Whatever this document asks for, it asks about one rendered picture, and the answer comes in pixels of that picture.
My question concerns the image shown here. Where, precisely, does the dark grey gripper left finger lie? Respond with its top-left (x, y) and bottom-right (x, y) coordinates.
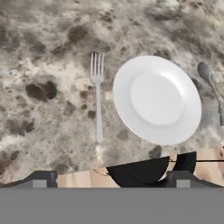
top-left (0, 170), bottom-right (59, 189)

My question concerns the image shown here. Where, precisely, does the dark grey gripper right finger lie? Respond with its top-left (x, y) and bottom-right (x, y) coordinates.
top-left (166, 170), bottom-right (224, 189)

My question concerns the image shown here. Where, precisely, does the white round plate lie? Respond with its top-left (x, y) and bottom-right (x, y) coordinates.
top-left (112, 55), bottom-right (203, 147)

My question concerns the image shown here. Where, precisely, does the silver fork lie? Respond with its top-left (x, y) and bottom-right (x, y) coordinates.
top-left (89, 52), bottom-right (105, 144)

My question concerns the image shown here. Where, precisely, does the grey metal spoon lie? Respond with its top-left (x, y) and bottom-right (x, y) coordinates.
top-left (197, 60), bottom-right (224, 127)

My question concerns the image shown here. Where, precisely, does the black stool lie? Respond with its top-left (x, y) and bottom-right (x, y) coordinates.
top-left (106, 150), bottom-right (198, 188)

